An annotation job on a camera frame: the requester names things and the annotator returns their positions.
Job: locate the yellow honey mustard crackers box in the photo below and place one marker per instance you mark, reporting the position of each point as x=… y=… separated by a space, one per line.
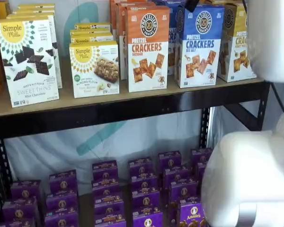
x=229 y=47

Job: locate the Simple Mills almond bars box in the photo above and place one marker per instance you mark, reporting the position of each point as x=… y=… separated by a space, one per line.
x=94 y=71
x=92 y=26
x=91 y=32
x=92 y=39

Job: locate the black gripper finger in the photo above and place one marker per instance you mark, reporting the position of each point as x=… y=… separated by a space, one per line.
x=192 y=5

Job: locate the purple Annie's snack box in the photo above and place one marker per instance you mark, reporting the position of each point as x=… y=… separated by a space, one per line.
x=19 y=211
x=200 y=156
x=61 y=203
x=106 y=190
x=201 y=170
x=140 y=168
x=191 y=215
x=110 y=222
x=170 y=160
x=145 y=199
x=144 y=183
x=16 y=223
x=62 y=183
x=25 y=191
x=105 y=172
x=148 y=220
x=109 y=208
x=176 y=176
x=61 y=221
x=183 y=191

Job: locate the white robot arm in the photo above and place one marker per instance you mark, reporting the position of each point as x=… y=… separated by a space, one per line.
x=251 y=170

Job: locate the black metal shelf rack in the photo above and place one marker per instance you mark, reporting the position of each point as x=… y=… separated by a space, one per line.
x=109 y=116

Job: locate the orange cheddar crackers box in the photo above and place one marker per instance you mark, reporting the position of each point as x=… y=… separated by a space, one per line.
x=112 y=11
x=121 y=23
x=146 y=59

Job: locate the blue sea salt crackers box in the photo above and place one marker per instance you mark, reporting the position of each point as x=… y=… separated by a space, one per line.
x=198 y=59
x=165 y=2
x=172 y=35

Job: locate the wooden shelf board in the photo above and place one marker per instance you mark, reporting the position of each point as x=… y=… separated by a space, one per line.
x=66 y=95

